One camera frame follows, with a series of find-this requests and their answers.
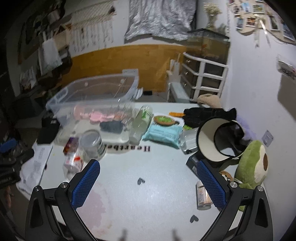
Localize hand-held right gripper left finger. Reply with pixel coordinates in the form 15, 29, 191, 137
25, 159, 101, 241

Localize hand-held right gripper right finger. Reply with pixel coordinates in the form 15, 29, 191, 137
196, 159, 273, 241

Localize clear water bottle red label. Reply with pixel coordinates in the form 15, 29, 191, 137
63, 145, 85, 179

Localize clear plastic storage bin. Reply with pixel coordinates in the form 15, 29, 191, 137
46, 69, 139, 145

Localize toothpick jar white cap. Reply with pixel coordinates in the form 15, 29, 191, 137
196, 180, 213, 210

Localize round panda coaster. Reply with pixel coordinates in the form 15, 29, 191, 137
218, 170, 242, 184

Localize black charger box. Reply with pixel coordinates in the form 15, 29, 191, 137
186, 154, 210, 176

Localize clear plastic jar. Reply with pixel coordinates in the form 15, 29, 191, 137
79, 129, 106, 160

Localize small red purple box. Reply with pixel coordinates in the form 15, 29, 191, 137
63, 137, 79, 154

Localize beige sun visor black trim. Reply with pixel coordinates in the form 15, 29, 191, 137
196, 117, 249, 163

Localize green avocado plush toy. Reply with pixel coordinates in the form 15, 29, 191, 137
234, 140, 270, 212

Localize clear plastic box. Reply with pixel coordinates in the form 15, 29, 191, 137
179, 128, 200, 154

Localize white papers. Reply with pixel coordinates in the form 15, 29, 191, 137
16, 141, 53, 195

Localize dark grey cloth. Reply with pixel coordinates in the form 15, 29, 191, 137
100, 121, 124, 133

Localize black pouch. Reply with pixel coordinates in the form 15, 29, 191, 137
37, 113, 61, 144

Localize purple fuzzy cloth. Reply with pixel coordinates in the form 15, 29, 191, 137
236, 117, 253, 140

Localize pink cloth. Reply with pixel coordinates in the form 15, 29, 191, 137
74, 105, 116, 123

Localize black fuzzy cloth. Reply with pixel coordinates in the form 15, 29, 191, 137
183, 107, 237, 128

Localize teal wet wipes pack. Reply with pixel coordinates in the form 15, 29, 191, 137
142, 122, 184, 149

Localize clear bottle green label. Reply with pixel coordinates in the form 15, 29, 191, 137
129, 105, 153, 143

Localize blue plastic item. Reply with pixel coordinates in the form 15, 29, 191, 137
0, 139, 17, 153

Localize beige plush slipper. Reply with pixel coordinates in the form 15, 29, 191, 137
197, 94, 222, 109

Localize white drawer unit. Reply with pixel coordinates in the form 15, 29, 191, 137
179, 52, 229, 100

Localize cluttered wooden shelf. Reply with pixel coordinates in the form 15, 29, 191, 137
18, 23, 73, 93

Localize clear hanging pouch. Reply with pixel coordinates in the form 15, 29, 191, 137
277, 54, 296, 80

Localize glass fish tank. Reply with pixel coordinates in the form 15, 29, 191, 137
187, 28, 231, 65

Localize dried flower bunch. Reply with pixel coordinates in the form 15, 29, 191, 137
202, 2, 223, 29

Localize grey crinkled sheet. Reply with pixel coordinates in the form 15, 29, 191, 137
124, 0, 198, 42

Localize white adhesive wall hook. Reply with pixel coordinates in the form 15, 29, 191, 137
262, 130, 274, 147

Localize white macrame wall hanging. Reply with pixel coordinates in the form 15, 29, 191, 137
70, 2, 116, 54

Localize wall photo collage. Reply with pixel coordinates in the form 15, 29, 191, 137
228, 0, 296, 43

